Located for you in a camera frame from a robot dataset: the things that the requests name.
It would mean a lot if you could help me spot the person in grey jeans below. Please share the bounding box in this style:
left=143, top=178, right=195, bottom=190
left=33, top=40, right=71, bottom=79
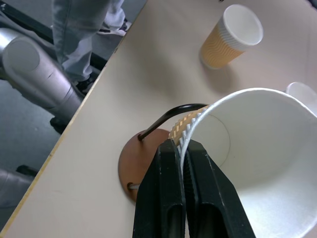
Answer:
left=51, top=0, right=132, bottom=93

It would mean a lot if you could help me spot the wire cup holder wooden base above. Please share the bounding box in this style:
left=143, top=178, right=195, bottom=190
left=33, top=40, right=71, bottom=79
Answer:
left=118, top=103, right=209, bottom=202

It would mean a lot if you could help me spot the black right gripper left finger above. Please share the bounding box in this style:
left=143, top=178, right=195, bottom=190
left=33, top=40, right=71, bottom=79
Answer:
left=132, top=138, right=186, bottom=238

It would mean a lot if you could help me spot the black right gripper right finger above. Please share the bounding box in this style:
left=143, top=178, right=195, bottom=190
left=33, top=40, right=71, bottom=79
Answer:
left=185, top=140, right=257, bottom=238

